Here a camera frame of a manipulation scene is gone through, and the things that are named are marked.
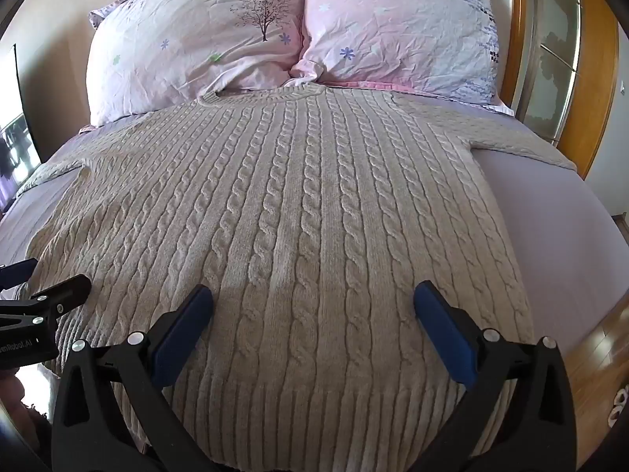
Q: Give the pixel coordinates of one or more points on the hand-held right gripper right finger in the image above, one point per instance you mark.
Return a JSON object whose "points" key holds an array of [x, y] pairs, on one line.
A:
{"points": [[444, 334]]}

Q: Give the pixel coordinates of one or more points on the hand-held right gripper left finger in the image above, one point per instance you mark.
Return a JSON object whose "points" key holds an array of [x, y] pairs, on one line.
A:
{"points": [[181, 327]]}

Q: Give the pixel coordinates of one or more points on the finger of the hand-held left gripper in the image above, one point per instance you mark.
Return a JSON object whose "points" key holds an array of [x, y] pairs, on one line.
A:
{"points": [[17, 271], [64, 295]]}

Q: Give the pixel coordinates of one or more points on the person's left hand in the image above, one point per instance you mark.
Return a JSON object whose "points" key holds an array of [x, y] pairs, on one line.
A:
{"points": [[22, 403]]}

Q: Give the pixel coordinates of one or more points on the dark framed window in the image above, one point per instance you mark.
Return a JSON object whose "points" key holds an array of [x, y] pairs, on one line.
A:
{"points": [[17, 123]]}

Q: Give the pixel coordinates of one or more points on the white slipper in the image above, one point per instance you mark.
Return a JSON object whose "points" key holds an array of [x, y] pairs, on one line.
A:
{"points": [[616, 403]]}

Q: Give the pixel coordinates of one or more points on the pink pillow with tree print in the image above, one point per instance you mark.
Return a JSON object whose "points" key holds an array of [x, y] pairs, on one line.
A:
{"points": [[196, 44]]}

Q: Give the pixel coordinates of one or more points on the wooden framed glass wardrobe door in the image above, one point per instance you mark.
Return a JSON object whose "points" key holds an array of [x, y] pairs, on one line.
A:
{"points": [[565, 54]]}

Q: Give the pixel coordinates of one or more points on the wooden headboard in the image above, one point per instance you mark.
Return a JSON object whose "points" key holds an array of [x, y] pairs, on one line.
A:
{"points": [[514, 34]]}

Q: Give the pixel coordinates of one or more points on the pink pillow with flower print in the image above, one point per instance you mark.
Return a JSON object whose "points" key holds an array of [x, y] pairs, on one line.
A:
{"points": [[398, 24]]}

